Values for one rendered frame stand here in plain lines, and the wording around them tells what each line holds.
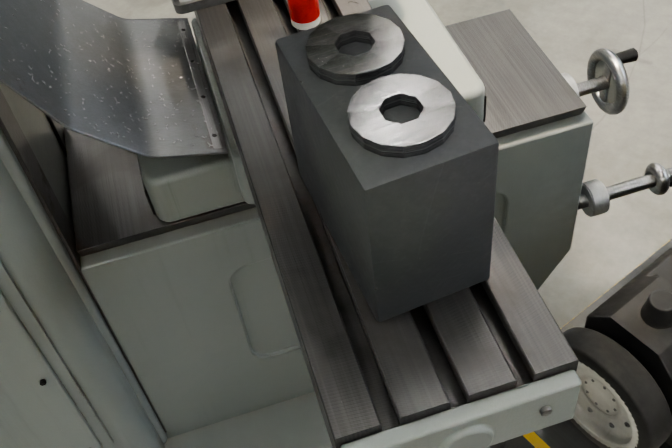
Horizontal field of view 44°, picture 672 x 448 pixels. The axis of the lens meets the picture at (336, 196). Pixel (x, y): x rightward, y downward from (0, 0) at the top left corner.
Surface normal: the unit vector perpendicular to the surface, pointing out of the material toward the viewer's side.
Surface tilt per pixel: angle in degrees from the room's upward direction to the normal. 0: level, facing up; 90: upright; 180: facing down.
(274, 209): 0
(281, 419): 0
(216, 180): 90
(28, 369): 88
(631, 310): 0
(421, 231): 90
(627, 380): 18
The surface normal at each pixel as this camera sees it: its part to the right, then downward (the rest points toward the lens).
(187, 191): 0.29, 0.69
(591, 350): -0.31, -0.79
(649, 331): -0.10, -0.67
